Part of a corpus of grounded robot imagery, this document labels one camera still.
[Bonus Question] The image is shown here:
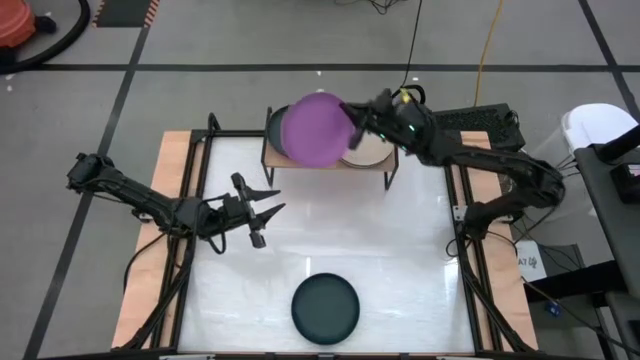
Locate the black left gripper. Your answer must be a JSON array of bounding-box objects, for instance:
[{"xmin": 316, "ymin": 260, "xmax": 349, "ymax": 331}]
[{"xmin": 199, "ymin": 172, "xmax": 287, "ymax": 250}]

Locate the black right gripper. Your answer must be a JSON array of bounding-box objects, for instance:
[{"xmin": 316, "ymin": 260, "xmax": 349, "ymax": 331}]
[{"xmin": 339, "ymin": 88, "xmax": 432, "ymax": 151}]

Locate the purple plate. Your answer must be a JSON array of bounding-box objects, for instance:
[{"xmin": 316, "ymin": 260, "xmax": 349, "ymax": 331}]
[{"xmin": 280, "ymin": 91, "xmax": 357, "ymax": 169}]

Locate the wooden shelf with black legs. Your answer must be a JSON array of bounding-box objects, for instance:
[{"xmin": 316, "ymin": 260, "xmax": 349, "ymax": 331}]
[{"xmin": 260, "ymin": 105, "xmax": 400, "ymax": 191}]

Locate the beige plate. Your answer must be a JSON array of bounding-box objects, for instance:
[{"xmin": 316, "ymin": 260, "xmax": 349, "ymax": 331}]
[{"xmin": 339, "ymin": 132, "xmax": 396, "ymax": 169}]

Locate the dark teal plate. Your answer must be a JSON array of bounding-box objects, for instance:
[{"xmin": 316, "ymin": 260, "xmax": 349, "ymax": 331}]
[
  {"xmin": 290, "ymin": 272, "xmax": 361, "ymax": 346},
  {"xmin": 266, "ymin": 104, "xmax": 294, "ymax": 157}
]

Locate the black computer case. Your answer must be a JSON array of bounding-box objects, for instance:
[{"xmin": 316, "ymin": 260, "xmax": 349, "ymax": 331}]
[{"xmin": 432, "ymin": 102, "xmax": 527, "ymax": 152}]

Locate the white labelled box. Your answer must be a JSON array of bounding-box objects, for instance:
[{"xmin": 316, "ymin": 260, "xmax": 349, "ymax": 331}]
[{"xmin": 515, "ymin": 239, "xmax": 549, "ymax": 283}]

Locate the black mat with striped edges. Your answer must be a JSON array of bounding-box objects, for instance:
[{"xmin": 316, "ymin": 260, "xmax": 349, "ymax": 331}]
[{"xmin": 92, "ymin": 0, "xmax": 161, "ymax": 29}]

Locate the white chair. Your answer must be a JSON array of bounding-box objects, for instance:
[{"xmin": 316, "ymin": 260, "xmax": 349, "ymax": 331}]
[{"xmin": 560, "ymin": 102, "xmax": 640, "ymax": 154}]

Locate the black desk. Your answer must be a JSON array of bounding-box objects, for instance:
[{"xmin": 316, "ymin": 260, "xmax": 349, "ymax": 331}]
[{"xmin": 573, "ymin": 124, "xmax": 640, "ymax": 301}]

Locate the orange vacuum cleaner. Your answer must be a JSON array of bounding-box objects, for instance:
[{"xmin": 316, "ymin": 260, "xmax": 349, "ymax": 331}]
[{"xmin": 0, "ymin": 0, "xmax": 37, "ymax": 49}]

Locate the black cable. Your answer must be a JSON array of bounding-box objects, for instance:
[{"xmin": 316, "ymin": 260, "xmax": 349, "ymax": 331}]
[{"xmin": 399, "ymin": 0, "xmax": 424, "ymax": 90}]

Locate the yellow cable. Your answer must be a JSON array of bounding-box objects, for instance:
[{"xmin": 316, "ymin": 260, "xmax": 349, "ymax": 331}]
[{"xmin": 473, "ymin": 0, "xmax": 504, "ymax": 107}]

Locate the black vacuum hose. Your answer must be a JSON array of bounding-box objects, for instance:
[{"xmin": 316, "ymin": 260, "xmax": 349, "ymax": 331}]
[{"xmin": 0, "ymin": 0, "xmax": 92, "ymax": 75}]

